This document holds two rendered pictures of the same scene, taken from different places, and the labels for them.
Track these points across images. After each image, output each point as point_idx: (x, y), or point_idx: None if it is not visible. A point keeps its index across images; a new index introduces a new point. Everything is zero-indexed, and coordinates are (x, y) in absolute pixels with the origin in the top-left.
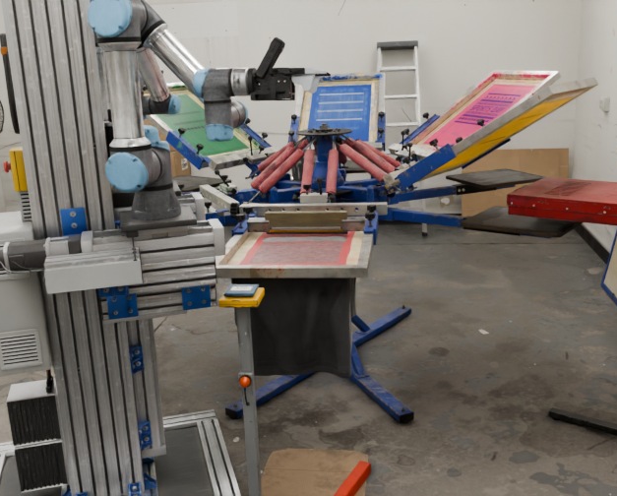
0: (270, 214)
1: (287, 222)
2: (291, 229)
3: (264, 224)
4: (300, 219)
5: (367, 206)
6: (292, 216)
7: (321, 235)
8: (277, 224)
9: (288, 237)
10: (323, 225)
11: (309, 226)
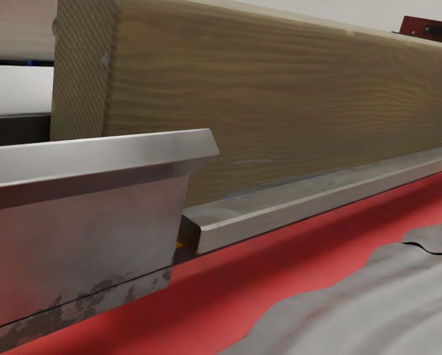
0: (194, 18)
1: (313, 138)
2: (342, 203)
3: (121, 206)
4: (384, 106)
5: (414, 36)
6: (362, 67)
7: (400, 201)
8: (229, 171)
9: (389, 300)
10: (436, 141)
11: (395, 156)
